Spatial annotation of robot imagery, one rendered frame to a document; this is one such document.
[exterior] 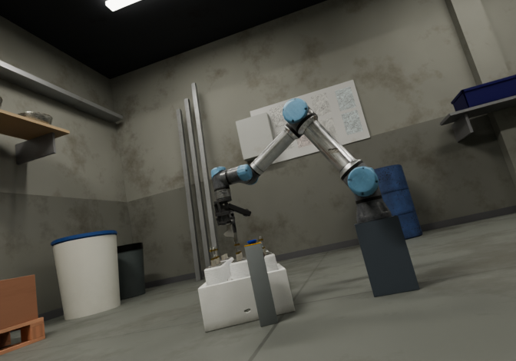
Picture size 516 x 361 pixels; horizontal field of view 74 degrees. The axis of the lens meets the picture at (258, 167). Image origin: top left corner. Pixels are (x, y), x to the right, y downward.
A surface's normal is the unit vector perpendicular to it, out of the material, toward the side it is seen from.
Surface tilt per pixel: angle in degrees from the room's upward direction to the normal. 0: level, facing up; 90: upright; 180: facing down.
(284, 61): 90
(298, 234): 90
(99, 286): 94
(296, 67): 90
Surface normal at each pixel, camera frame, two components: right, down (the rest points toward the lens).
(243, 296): 0.02, -0.21
